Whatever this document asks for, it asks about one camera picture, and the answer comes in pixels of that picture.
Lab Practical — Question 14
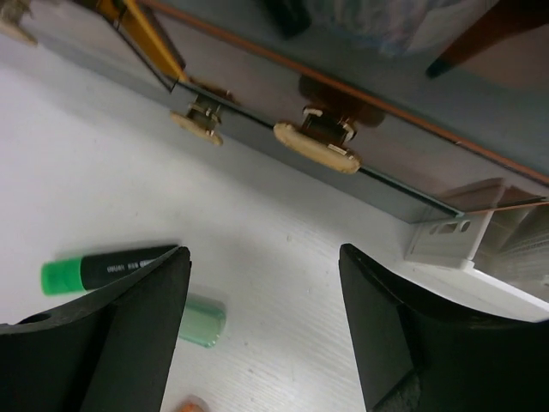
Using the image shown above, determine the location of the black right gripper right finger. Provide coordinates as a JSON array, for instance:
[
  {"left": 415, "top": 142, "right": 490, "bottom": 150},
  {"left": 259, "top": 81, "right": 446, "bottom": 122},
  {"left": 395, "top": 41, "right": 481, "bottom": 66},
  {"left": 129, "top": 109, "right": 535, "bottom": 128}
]
[{"left": 339, "top": 244, "right": 548, "bottom": 411}]

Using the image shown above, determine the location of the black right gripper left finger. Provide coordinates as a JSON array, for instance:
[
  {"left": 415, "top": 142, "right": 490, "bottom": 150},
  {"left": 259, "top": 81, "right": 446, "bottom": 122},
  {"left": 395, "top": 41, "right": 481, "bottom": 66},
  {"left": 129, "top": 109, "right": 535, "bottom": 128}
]
[{"left": 1, "top": 247, "right": 191, "bottom": 411}]

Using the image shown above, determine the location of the green cap black highlighter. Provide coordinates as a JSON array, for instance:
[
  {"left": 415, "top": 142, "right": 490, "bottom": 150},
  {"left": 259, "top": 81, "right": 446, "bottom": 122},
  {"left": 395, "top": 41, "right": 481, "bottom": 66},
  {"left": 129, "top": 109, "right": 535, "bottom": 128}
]
[{"left": 40, "top": 245, "right": 177, "bottom": 296}]

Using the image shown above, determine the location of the amber drawer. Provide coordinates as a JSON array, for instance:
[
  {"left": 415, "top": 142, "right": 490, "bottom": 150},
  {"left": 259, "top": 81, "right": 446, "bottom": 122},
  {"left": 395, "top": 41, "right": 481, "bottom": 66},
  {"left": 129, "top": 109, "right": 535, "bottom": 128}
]
[
  {"left": 135, "top": 1, "right": 548, "bottom": 212},
  {"left": 25, "top": 0, "right": 190, "bottom": 94}
]

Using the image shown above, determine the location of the white file rack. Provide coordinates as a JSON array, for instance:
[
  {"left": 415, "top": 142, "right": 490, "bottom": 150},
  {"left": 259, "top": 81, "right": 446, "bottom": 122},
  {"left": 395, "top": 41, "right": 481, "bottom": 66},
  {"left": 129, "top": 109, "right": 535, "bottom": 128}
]
[{"left": 405, "top": 178, "right": 548, "bottom": 321}]

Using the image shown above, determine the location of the teal drawer organizer cabinet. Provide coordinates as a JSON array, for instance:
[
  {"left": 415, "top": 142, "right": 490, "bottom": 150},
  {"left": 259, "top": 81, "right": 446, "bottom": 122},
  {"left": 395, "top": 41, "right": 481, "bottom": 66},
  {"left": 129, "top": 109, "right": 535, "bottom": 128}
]
[{"left": 1, "top": 1, "right": 548, "bottom": 223}]

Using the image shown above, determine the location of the bottom dark drawer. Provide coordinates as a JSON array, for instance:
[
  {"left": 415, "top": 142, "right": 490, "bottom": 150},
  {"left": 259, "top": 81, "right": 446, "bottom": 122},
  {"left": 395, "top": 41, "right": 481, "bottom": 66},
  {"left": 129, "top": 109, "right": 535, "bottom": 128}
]
[{"left": 44, "top": 44, "right": 458, "bottom": 223}]

